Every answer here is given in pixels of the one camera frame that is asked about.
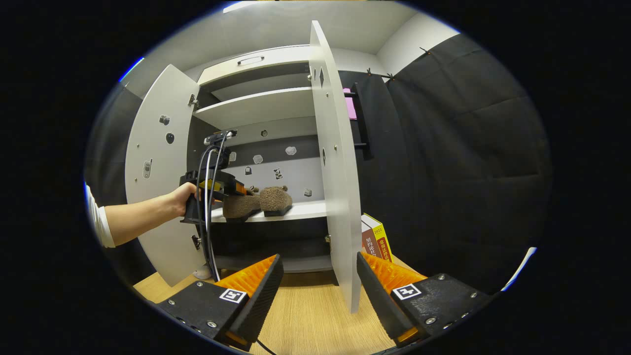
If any brown book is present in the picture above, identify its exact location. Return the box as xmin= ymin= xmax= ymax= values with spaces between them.
xmin=361 ymin=221 xmax=378 ymax=257

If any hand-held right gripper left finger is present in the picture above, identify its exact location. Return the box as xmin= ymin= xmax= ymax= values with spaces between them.
xmin=157 ymin=254 xmax=285 ymax=352

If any white cabinet door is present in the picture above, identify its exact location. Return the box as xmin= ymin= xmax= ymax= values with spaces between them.
xmin=309 ymin=20 xmax=363 ymax=315
xmin=124 ymin=64 xmax=208 ymax=287

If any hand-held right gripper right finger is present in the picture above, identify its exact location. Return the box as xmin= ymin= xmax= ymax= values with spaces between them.
xmin=356 ymin=252 xmax=493 ymax=349

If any yellow book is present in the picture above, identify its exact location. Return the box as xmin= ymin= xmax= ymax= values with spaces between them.
xmin=362 ymin=213 xmax=393 ymax=263

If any white shoe cabinet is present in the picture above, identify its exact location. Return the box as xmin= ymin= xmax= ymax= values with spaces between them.
xmin=186 ymin=44 xmax=341 ymax=274

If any brown fuzzy shoe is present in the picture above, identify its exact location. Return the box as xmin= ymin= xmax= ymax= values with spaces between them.
xmin=260 ymin=185 xmax=293 ymax=217
xmin=222 ymin=186 xmax=262 ymax=220

